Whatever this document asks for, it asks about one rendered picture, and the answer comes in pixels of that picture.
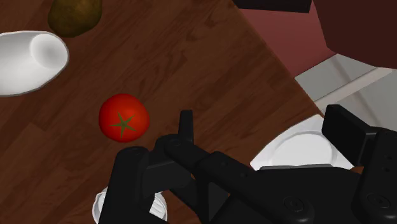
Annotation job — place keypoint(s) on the brown wooden table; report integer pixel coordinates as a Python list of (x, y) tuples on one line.
[(192, 62)]

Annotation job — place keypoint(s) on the red tomato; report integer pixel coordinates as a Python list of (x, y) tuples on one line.
[(124, 118)]

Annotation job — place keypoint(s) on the small white cup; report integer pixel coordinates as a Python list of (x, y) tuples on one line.
[(158, 207)]

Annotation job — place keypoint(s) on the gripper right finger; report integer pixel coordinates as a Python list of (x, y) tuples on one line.
[(344, 133)]

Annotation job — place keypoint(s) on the brown potato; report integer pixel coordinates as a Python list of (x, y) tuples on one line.
[(74, 17)]

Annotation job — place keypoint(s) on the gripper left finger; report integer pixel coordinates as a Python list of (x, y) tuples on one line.
[(186, 127)]

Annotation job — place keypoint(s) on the dark red furniture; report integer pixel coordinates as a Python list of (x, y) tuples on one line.
[(363, 28)]

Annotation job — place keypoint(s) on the white mug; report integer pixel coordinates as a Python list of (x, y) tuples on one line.
[(18, 62)]

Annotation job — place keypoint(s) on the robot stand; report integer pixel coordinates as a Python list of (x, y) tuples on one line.
[(273, 4)]

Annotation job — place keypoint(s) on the white plate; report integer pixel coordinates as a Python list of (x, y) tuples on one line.
[(297, 149)]

